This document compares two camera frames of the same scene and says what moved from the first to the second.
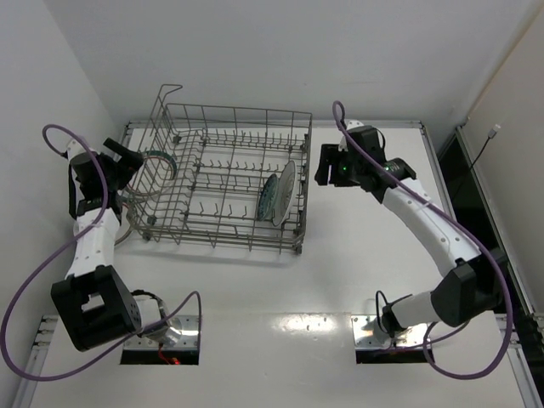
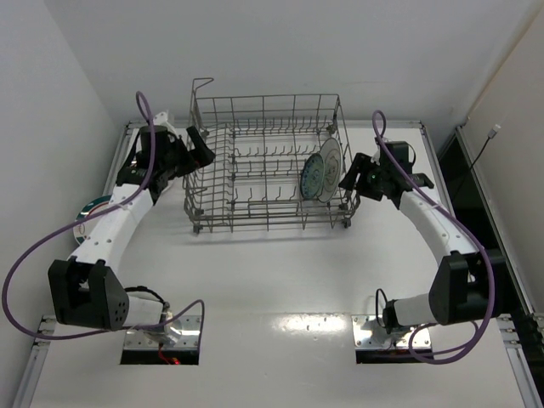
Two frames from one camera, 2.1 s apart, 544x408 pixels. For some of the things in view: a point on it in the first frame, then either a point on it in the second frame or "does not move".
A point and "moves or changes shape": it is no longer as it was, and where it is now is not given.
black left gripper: x=126 y=157 to x=187 y=152
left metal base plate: x=188 y=338 does not move
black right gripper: x=330 y=166 to x=359 y=174
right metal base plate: x=369 y=335 does not move
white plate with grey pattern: x=286 y=193 moves or changes shape
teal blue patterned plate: x=268 y=197 to x=312 y=176
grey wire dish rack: x=220 y=178 moves or changes shape
